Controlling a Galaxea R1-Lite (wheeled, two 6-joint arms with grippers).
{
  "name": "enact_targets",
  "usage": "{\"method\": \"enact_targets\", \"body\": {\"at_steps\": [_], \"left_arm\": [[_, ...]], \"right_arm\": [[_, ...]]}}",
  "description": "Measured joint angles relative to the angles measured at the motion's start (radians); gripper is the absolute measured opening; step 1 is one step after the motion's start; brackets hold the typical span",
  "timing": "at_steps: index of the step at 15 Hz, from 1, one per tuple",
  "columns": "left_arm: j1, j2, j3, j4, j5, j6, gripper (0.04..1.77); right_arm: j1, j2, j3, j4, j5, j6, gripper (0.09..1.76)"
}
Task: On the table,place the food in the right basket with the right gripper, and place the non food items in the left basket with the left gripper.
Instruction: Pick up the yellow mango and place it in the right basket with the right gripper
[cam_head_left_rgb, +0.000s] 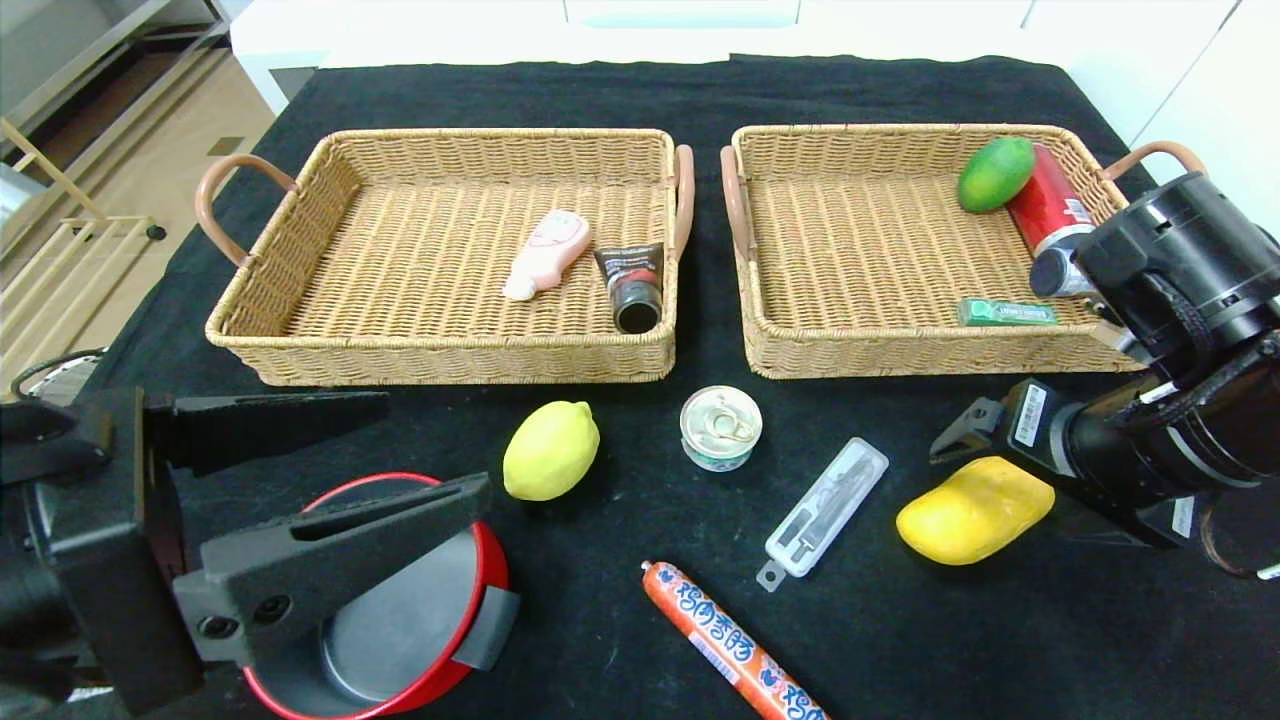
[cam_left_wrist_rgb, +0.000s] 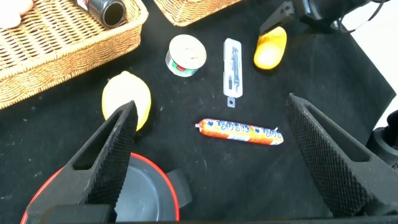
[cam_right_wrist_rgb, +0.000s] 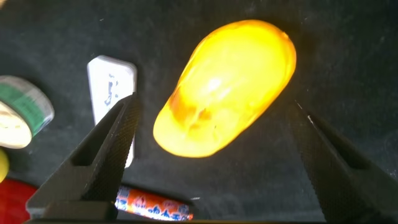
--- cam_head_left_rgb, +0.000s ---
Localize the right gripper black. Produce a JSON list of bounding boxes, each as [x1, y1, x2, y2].
[[928, 377, 1183, 513]]

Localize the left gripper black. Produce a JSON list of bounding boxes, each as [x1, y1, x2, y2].
[[23, 385, 478, 717]]

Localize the yellow mango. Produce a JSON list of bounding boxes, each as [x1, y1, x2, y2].
[[895, 456, 1056, 567]]

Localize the small silver tin can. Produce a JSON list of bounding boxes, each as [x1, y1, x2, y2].
[[680, 385, 764, 473]]

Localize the orange sausage stick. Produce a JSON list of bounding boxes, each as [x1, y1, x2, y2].
[[641, 561, 831, 720]]

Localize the rectangular wicker basket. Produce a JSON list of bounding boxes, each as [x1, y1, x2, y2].
[[720, 123, 1211, 381], [195, 127, 696, 387]]

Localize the green chewing gum pack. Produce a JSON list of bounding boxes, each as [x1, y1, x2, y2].
[[957, 296, 1059, 327]]

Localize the clear plastic razor case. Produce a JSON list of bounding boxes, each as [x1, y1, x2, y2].
[[756, 437, 890, 593]]

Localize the red pot black interior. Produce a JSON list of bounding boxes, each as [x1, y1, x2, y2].
[[243, 473, 523, 720]]

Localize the red drink can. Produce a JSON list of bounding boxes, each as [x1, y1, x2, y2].
[[1006, 145, 1098, 259]]

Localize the green oval fruit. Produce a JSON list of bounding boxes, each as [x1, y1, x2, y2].
[[957, 136, 1037, 214]]

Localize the yellow lemon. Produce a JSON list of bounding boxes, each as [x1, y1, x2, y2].
[[502, 400, 602, 502]]

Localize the yellow wooden rack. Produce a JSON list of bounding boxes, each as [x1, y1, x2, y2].
[[0, 117, 169, 351]]

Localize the pink lotion bottle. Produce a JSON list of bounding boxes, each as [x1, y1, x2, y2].
[[502, 210, 593, 302]]

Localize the black cosmetic tube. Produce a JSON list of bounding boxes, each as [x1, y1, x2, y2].
[[594, 243, 667, 335]]

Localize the black tablecloth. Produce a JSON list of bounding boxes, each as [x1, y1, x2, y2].
[[0, 55, 1280, 720]]

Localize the grey metal shelf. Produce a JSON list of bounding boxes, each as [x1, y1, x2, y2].
[[0, 0, 233, 136]]

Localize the braided cable white tag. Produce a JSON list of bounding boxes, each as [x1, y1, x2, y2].
[[1140, 290, 1280, 406]]

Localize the round wire mesh object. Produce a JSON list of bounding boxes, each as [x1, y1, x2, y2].
[[10, 348, 106, 401]]

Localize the thin brown cable loop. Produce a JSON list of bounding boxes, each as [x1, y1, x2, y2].
[[1198, 495, 1280, 583]]

